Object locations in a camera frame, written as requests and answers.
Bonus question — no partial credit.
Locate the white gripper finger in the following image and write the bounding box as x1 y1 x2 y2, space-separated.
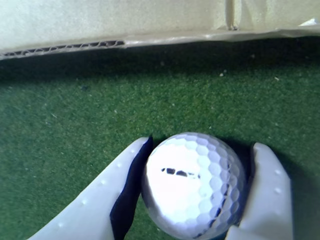
27 134 154 240
225 142 294 240

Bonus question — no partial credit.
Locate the white golf ball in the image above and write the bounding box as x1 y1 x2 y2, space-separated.
140 131 247 240

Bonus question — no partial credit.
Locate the long green turf mat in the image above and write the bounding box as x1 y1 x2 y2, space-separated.
0 36 320 240

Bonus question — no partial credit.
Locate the brown cardboard ramp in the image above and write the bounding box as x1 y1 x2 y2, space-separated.
0 0 320 61

